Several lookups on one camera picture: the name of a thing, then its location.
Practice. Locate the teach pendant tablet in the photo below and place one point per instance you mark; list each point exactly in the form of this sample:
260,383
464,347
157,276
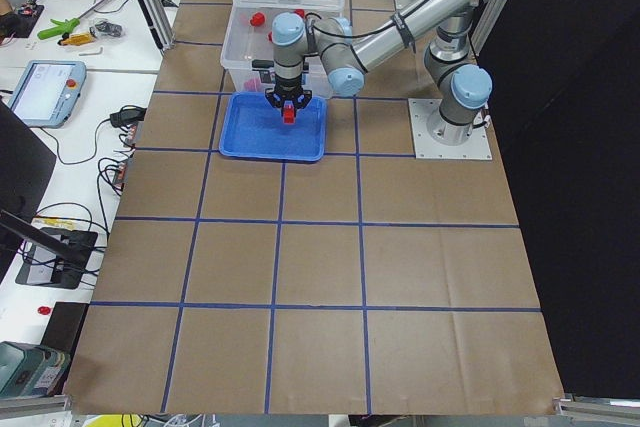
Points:
47,92

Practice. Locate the clear plastic storage box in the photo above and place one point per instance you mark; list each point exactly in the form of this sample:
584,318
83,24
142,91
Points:
244,43

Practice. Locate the green handled tool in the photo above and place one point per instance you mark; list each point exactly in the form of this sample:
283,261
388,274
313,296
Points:
58,28

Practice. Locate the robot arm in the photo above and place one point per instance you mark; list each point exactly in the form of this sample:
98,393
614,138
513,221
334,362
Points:
346,58

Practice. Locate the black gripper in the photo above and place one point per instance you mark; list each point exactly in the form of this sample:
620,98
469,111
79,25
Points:
287,88

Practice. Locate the blue plastic tray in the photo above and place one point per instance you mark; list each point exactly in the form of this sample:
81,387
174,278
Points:
254,129

